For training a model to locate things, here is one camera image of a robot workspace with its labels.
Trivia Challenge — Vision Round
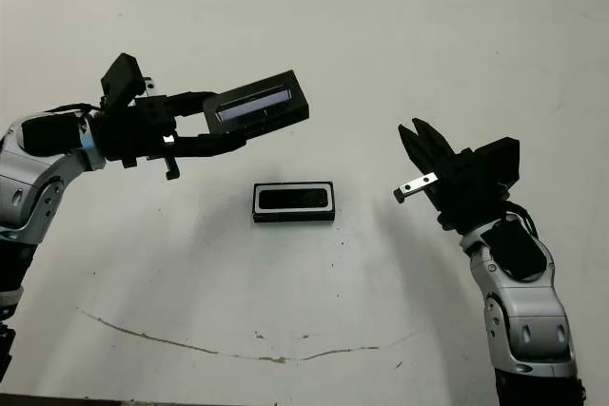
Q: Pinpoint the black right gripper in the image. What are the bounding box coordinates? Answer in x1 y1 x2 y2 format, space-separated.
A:
393 116 508 232

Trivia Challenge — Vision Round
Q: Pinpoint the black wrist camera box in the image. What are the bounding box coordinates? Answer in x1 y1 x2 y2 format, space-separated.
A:
475 138 522 193
99 52 147 110

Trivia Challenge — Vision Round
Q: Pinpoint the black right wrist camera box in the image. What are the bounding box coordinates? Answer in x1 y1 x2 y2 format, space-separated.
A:
475 138 522 193

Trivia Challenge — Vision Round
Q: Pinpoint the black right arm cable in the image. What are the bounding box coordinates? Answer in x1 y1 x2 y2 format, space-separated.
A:
502 200 541 242

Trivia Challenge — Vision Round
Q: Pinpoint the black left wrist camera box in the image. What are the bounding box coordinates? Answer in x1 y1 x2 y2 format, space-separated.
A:
99 52 147 110

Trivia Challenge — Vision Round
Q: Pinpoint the slim black camera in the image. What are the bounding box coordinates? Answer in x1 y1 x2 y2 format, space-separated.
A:
259 188 330 212

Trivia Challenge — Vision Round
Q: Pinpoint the black box base white insert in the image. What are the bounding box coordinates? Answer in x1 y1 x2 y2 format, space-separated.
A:
251 181 337 225

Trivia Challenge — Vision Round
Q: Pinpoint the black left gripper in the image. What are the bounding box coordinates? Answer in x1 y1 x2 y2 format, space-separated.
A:
97 77 251 182

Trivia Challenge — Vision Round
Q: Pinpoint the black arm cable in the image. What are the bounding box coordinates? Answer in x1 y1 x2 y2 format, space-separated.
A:
47 101 104 115
502 200 541 242

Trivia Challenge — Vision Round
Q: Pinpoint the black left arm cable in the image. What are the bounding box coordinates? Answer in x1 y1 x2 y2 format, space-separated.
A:
47 101 104 115

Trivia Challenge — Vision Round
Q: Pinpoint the black box lid with window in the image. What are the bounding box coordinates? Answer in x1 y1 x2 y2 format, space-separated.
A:
202 70 311 139

